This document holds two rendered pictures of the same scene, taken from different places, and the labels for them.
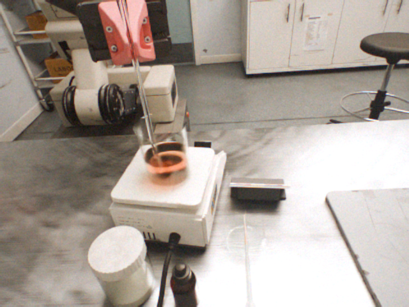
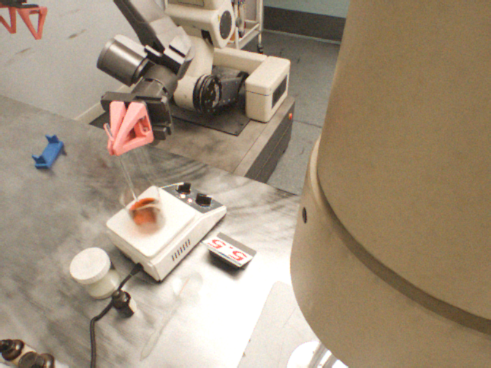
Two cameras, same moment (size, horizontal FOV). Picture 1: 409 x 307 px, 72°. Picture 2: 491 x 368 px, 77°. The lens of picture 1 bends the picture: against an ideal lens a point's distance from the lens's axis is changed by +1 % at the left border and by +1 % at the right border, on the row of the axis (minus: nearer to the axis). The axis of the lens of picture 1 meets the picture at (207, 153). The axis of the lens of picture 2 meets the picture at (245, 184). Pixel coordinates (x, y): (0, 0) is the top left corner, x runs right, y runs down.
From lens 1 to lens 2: 0.31 m
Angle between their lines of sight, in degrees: 20
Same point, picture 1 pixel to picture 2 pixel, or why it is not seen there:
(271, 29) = not seen: hidden behind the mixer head
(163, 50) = (161, 136)
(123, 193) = (114, 225)
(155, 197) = (129, 237)
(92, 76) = (195, 65)
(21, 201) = (78, 188)
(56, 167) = (112, 166)
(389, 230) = (291, 335)
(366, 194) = not seen: hidden behind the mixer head
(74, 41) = (187, 28)
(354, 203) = (287, 300)
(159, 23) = (162, 115)
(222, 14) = not seen: outside the picture
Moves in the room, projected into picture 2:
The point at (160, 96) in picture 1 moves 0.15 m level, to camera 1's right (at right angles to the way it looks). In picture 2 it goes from (259, 96) to (290, 102)
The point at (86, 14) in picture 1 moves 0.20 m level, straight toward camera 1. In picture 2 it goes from (104, 105) to (34, 209)
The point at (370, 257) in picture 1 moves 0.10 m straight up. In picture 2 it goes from (257, 346) to (259, 323)
